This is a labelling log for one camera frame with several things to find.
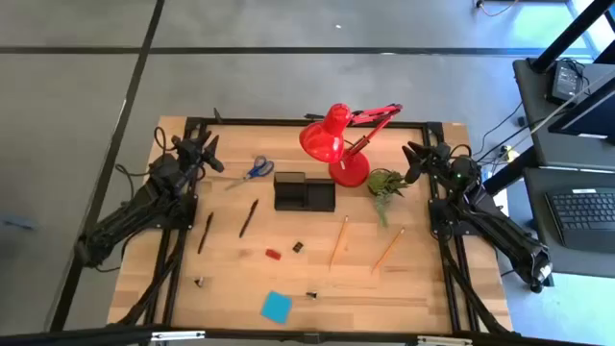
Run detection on red desk lamp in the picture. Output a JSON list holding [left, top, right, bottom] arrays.
[[298, 102, 404, 188]]

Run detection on black diagonal post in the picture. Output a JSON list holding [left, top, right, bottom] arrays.
[[530, 0, 615, 74]]

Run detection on white paper sheet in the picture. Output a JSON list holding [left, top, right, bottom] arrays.
[[490, 188, 510, 218]]

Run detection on white cable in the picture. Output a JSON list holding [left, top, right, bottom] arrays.
[[527, 69, 615, 137]]

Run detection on black computer keyboard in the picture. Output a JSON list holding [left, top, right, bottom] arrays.
[[545, 187, 615, 254]]

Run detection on blue-handled scissors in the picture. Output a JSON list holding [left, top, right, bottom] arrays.
[[225, 155, 276, 191]]

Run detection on blue sticky note pad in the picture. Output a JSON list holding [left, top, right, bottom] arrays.
[[260, 290, 294, 325]]

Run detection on black computer monitor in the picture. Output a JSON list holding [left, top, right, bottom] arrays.
[[547, 74, 615, 140]]

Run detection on orange pencil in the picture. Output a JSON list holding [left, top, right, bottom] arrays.
[[328, 215, 350, 271], [370, 228, 406, 275]]

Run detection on black aluminium table frame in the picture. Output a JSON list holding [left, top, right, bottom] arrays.
[[108, 116, 513, 335]]

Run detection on black pen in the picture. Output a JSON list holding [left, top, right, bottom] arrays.
[[238, 198, 260, 239], [197, 211, 215, 256]]

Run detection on black mesh desk organizer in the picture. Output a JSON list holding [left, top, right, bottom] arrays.
[[273, 171, 336, 212]]

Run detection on black beam with silver brackets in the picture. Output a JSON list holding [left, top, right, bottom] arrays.
[[0, 324, 615, 346]]

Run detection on black power adapter box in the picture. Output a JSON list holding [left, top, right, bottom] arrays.
[[547, 60, 585, 105]]

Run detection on grey desk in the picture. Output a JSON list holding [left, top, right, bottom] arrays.
[[523, 166, 615, 280], [512, 57, 615, 170]]

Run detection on black floor cable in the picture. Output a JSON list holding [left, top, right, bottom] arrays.
[[473, 101, 529, 162]]

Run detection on green succulent in pot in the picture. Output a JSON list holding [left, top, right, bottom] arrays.
[[367, 167, 412, 228]]

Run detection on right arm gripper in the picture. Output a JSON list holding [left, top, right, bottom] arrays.
[[402, 140, 455, 185]]

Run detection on black diagonal desk strut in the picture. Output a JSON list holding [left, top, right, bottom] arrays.
[[481, 146, 538, 196]]

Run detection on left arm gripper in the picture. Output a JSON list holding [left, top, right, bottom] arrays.
[[171, 135, 226, 174]]

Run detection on orange cable with plug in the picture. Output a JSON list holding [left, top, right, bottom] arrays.
[[475, 0, 520, 18]]

